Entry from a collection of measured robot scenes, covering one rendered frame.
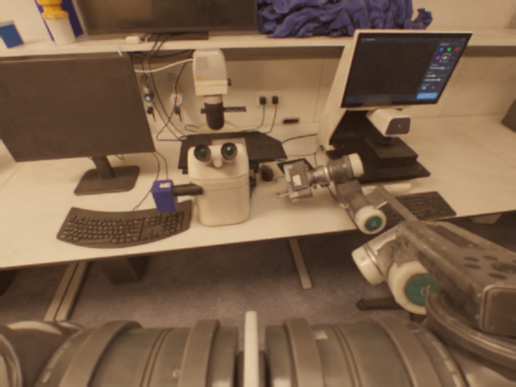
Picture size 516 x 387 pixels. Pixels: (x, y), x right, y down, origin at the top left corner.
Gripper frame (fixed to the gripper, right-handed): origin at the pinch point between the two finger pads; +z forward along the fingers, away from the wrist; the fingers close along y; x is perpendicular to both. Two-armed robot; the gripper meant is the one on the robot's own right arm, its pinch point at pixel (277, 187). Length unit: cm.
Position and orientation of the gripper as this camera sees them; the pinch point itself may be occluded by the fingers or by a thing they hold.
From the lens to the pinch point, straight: 95.7
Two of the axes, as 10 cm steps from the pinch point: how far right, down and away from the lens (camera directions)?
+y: -1.3, -9.0, 4.1
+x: -3.6, -3.4, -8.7
